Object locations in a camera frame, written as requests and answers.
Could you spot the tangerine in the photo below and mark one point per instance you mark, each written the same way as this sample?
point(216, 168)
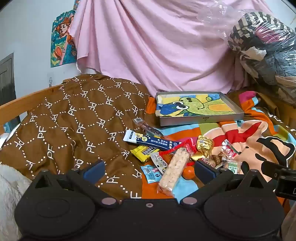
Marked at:
point(187, 173)

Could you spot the clear quail egg packet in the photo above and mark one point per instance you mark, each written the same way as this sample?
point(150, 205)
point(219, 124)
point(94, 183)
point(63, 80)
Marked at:
point(214, 161)

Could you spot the grey tray with frog drawing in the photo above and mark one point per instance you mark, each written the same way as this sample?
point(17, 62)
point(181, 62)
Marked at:
point(198, 106)

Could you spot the yellow snack packet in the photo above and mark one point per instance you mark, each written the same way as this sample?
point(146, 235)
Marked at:
point(142, 154)

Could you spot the wooden bed frame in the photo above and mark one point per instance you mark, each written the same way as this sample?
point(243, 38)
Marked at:
point(16, 103)

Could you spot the pink curtain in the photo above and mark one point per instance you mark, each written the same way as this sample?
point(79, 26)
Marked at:
point(150, 46)

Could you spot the long blue white packet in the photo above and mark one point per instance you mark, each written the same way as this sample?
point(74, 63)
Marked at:
point(148, 141)

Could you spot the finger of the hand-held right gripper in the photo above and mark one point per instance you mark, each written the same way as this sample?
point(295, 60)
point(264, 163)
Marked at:
point(276, 169)

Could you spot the puffed rice bar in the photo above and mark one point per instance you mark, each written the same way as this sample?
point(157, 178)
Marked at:
point(173, 169)

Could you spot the small light blue packet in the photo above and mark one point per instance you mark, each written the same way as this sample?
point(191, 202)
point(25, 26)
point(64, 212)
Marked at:
point(150, 173)

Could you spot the clear packet with barcode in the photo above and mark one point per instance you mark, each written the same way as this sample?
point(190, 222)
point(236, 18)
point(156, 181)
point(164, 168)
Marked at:
point(150, 129)

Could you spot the dark window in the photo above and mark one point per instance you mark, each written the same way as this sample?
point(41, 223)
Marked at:
point(7, 81)

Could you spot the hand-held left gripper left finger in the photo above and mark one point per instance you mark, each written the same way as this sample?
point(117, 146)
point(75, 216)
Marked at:
point(93, 173)

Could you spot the red green quail egg packet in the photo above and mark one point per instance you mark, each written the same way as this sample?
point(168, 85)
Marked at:
point(229, 149)

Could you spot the white green snack packet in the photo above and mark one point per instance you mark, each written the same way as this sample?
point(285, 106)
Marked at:
point(160, 162)

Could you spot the plastic-wrapped bedding bundle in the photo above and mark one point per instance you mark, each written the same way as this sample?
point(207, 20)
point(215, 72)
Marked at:
point(266, 46)

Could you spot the gold foil packet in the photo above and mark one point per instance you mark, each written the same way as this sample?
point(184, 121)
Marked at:
point(204, 144)

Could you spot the brown patterned pillow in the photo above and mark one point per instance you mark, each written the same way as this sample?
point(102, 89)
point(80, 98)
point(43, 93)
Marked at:
point(69, 120)

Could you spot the white fluffy cloth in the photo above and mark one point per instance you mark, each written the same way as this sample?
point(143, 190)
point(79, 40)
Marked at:
point(9, 197)

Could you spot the colourful cartoon blanket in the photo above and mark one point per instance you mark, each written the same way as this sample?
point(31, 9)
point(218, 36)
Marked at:
point(254, 136)

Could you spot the wall poster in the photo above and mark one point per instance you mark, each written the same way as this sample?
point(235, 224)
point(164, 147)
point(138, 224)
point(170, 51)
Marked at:
point(62, 46)

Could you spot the small green white packet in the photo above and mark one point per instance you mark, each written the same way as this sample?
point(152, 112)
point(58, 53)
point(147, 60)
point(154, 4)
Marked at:
point(233, 166)

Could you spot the red snack packet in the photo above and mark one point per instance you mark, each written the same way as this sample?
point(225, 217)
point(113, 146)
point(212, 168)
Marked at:
point(189, 146)

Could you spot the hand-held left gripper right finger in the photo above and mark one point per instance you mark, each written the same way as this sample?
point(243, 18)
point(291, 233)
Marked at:
point(205, 172)

